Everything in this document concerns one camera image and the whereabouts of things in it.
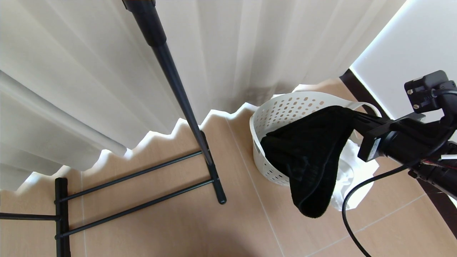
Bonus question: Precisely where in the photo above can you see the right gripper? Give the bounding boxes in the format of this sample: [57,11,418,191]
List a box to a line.
[358,120,457,163]

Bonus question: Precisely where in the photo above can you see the black shorts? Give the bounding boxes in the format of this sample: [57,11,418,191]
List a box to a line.
[260,105,361,219]

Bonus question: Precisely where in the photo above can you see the white laundry basket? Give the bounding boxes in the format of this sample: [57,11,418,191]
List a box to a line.
[249,91,382,187]

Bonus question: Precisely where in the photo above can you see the black clothes rack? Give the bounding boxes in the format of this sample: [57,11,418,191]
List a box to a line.
[0,0,227,257]

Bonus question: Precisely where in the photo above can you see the white garment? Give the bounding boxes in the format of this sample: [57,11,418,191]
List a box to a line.
[330,139,380,211]

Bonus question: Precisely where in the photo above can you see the beige curtain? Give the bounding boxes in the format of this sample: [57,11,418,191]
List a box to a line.
[0,0,407,191]

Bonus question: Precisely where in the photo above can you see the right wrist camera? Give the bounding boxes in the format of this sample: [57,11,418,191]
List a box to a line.
[389,70,457,124]

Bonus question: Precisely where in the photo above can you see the black cable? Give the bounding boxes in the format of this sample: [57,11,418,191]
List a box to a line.
[342,89,457,257]

